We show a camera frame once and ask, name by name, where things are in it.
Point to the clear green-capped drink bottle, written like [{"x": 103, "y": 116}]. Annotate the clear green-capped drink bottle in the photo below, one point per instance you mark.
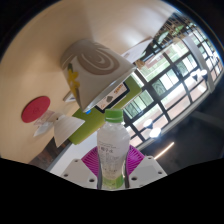
[{"x": 112, "y": 146}]

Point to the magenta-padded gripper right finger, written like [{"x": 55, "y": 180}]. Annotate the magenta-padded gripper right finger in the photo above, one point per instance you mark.
[{"x": 146, "y": 170}]

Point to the black pendant lamps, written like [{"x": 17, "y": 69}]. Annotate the black pendant lamps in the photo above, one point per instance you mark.
[{"x": 154, "y": 132}]

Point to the small white handheld device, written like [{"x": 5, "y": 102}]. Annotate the small white handheld device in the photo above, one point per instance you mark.
[{"x": 68, "y": 98}]

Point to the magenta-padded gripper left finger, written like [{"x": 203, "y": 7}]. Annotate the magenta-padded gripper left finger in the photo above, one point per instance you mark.
[{"x": 79, "y": 173}]

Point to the wooden chairs with green seats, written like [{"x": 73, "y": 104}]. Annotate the wooden chairs with green seats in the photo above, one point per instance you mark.
[{"x": 171, "y": 33}]

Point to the long curved ceiling light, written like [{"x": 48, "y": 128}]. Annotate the long curved ceiling light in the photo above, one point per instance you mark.
[{"x": 164, "y": 150}]

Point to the clear plastic wrapper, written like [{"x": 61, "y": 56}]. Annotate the clear plastic wrapper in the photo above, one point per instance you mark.
[{"x": 45, "y": 121}]

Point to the flat round red coaster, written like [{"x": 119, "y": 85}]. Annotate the flat round red coaster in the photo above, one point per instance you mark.
[{"x": 35, "y": 109}]

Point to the large black-framed window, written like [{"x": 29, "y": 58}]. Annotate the large black-framed window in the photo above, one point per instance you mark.
[{"x": 173, "y": 86}]

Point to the beige patterned ceramic mug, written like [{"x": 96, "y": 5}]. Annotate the beige patterned ceramic mug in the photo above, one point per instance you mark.
[{"x": 96, "y": 70}]

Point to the white paper sheet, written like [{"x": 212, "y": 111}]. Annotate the white paper sheet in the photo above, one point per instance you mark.
[{"x": 138, "y": 51}]

